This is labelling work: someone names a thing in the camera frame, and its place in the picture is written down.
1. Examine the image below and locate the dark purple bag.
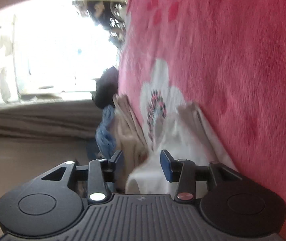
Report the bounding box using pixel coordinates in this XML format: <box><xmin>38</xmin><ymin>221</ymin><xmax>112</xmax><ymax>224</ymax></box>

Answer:
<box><xmin>92</xmin><ymin>66</ymin><xmax>118</xmax><ymax>109</ymax></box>

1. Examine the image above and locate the wheelchair with clothes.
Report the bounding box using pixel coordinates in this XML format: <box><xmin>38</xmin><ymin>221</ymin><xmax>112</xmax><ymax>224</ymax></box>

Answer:
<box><xmin>72</xmin><ymin>0</ymin><xmax>128</xmax><ymax>50</ymax></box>

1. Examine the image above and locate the folded light blue garment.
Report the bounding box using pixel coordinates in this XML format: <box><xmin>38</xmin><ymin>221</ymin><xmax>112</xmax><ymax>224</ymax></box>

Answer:
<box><xmin>95</xmin><ymin>105</ymin><xmax>116</xmax><ymax>159</ymax></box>

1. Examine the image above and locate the grey brown curtain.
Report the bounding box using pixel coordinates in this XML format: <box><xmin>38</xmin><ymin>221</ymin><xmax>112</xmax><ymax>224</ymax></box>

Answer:
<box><xmin>0</xmin><ymin>100</ymin><xmax>102</xmax><ymax>140</ymax></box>

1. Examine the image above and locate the white button shirt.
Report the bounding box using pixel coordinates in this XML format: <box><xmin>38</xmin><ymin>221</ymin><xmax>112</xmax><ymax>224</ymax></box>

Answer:
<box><xmin>125</xmin><ymin>103</ymin><xmax>236</xmax><ymax>196</ymax></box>

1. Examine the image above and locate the pink floral bed blanket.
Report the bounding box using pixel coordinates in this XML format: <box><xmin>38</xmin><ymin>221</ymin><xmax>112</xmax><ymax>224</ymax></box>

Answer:
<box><xmin>117</xmin><ymin>0</ymin><xmax>286</xmax><ymax>239</ymax></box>

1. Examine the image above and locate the folded cream garments stack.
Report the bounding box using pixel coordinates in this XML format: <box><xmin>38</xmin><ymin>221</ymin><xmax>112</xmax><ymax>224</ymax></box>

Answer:
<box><xmin>111</xmin><ymin>94</ymin><xmax>148</xmax><ymax>190</ymax></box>

